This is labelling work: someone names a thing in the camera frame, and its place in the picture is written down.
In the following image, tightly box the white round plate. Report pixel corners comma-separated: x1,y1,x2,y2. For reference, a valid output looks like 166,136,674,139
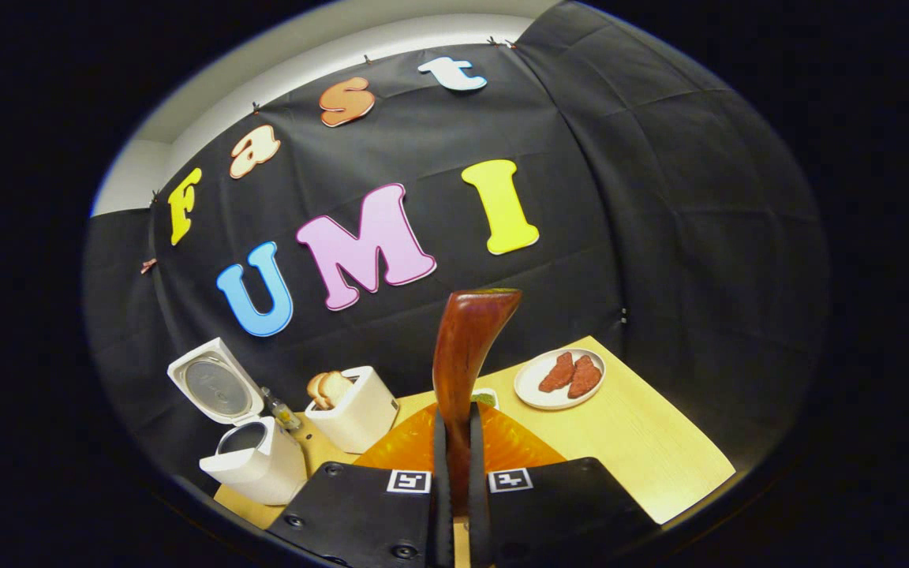
514,348,607,410

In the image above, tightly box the brown wooden spoon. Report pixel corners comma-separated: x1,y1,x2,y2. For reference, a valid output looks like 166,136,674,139
432,288,524,518

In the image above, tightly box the red meat slice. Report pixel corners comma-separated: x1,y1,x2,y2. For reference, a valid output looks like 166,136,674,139
567,355,604,399
538,352,576,393

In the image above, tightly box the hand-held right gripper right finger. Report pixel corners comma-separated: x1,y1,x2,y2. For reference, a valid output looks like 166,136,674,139
466,401,657,568

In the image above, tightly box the white toaster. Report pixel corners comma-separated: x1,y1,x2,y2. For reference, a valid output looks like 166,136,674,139
305,366,400,454

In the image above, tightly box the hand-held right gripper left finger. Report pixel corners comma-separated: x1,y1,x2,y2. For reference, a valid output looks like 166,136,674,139
265,402,453,568

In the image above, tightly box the white rice cooker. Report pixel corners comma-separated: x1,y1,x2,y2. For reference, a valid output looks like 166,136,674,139
167,338,309,506

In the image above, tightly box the small clear bottle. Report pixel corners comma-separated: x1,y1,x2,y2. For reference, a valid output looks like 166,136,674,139
261,387,301,431

